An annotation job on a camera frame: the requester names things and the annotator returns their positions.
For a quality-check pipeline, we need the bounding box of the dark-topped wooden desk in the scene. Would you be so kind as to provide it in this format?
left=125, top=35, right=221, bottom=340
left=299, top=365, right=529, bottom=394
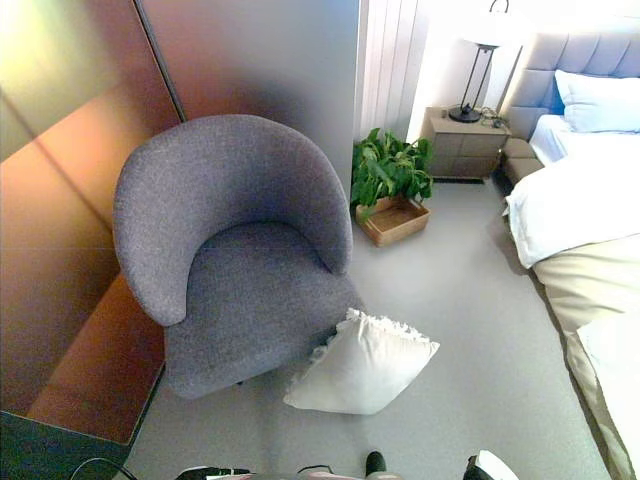
left=0, top=273, right=167, bottom=480

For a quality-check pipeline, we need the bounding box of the black robot pelvis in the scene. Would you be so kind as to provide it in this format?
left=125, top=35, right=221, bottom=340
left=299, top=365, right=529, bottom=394
left=179, top=464, right=351, bottom=480

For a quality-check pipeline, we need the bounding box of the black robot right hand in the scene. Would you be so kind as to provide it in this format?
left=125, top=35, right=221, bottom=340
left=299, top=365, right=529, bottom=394
left=463, top=448, right=514, bottom=480

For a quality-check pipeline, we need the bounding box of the black table lamp white shade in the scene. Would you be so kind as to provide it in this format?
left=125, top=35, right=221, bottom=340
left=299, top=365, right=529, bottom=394
left=447, top=0, right=527, bottom=124

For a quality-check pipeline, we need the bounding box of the light wooden crate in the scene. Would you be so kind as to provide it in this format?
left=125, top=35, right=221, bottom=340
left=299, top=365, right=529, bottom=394
left=355, top=194, right=432, bottom=248

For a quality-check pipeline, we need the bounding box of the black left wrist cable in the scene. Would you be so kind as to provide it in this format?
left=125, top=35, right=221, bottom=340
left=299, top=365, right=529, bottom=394
left=68, top=456, right=139, bottom=480

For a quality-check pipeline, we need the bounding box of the white bed pillow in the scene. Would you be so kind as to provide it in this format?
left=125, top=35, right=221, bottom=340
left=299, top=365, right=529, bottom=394
left=553, top=68, right=640, bottom=135

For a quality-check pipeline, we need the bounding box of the white duvet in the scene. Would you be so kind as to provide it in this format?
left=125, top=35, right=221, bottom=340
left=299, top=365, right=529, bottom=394
left=502, top=133, right=640, bottom=271

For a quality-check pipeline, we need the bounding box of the white fringed throw pillow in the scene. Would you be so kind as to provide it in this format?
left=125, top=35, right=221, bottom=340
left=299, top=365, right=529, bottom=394
left=282, top=307, right=441, bottom=416

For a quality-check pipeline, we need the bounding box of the grey padded bed frame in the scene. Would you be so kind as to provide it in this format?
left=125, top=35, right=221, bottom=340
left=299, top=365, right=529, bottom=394
left=492, top=136, right=547, bottom=197

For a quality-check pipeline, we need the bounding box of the grey padded bed headboard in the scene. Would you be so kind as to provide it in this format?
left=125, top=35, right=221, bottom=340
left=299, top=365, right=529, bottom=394
left=502, top=28, right=640, bottom=142

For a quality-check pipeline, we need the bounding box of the beige bedside nightstand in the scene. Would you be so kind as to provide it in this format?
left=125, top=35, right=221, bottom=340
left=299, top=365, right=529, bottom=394
left=422, top=105, right=512, bottom=181

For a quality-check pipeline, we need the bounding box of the white bed sheet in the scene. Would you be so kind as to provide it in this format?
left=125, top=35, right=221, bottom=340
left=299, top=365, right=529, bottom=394
left=528, top=113, right=587, bottom=167

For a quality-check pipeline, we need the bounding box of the grey fabric tub armchair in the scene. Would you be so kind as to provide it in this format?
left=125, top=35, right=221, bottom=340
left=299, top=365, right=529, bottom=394
left=112, top=113, right=367, bottom=400

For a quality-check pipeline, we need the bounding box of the green leafy potted plant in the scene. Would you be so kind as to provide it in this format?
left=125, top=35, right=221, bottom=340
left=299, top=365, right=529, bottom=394
left=349, top=127, right=435, bottom=221

